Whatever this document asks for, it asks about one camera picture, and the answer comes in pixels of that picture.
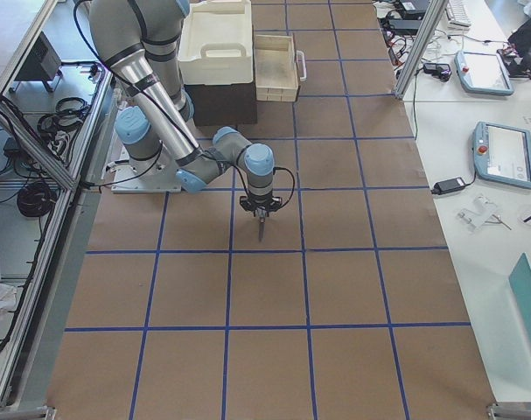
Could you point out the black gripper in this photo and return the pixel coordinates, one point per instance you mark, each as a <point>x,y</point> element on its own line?
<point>261,213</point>

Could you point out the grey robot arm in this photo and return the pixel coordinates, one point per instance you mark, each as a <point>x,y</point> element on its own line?
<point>138,42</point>

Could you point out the dark brown drawer cabinet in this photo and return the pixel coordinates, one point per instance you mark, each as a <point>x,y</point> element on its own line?
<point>221,105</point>

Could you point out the white plastic tray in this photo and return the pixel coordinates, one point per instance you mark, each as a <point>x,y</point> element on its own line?
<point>216,45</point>

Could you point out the black power adapter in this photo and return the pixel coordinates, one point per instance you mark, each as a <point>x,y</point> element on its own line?
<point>450,185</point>

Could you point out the clear plastic parts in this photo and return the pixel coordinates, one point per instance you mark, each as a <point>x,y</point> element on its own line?
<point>483,212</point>

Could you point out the near teach pendant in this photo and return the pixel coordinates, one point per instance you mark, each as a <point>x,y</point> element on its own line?
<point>502,154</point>

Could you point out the teach pendant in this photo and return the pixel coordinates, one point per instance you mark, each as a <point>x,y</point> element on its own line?
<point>483,73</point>
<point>502,154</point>

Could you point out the far teach pendant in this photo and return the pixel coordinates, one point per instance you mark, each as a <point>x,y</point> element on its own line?
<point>483,73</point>

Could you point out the black box on stand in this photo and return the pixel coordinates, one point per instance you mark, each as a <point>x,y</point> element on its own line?
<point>42,64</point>

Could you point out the white keyboard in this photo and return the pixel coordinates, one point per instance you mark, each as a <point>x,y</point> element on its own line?
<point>456,15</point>

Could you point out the teal laptop lid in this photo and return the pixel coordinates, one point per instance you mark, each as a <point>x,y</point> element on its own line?
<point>520,283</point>

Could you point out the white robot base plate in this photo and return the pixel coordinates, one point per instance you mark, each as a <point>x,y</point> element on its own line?
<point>151,176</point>

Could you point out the wooden drawer with white handle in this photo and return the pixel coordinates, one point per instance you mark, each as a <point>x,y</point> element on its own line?
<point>280,68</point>

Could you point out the aluminium frame post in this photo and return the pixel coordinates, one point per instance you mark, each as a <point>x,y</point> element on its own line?
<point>426,30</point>

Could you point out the aluminium frame rail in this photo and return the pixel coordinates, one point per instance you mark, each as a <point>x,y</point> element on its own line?
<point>20,24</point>

